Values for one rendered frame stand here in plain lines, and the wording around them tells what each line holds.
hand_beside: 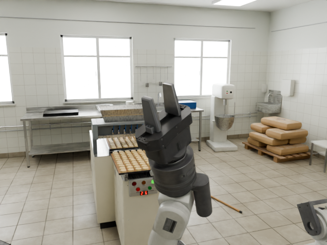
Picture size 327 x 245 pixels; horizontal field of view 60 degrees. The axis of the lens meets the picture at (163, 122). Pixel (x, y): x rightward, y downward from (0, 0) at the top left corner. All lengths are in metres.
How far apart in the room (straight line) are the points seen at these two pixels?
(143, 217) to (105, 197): 0.75
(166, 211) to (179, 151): 0.13
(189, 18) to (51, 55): 2.94
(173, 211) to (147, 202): 1.95
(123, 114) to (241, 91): 4.52
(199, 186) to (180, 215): 0.07
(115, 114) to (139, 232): 1.18
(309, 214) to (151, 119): 0.37
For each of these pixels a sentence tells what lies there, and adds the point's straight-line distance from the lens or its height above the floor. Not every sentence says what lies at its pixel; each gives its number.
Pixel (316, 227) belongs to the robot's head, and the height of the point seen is 1.45.
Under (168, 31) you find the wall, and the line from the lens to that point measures 6.31.
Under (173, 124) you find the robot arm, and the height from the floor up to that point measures 1.66.
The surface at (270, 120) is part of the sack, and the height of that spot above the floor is 0.69.
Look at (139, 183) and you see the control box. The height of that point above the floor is 0.80.
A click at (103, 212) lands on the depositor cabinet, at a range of 3.27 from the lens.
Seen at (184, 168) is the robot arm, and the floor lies 1.58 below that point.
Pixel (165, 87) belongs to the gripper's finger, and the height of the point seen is 1.72.
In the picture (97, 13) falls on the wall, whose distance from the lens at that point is 6.06.
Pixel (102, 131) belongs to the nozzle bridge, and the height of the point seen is 1.09.
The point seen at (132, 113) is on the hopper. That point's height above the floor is 1.27.
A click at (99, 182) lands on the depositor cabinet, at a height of 0.55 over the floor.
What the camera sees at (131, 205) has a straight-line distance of 2.50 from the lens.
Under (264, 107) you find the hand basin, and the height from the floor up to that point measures 0.84.
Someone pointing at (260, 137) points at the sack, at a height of 0.37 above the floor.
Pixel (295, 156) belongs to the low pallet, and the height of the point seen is 0.11.
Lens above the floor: 1.76
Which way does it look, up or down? 11 degrees down
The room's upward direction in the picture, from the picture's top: straight up
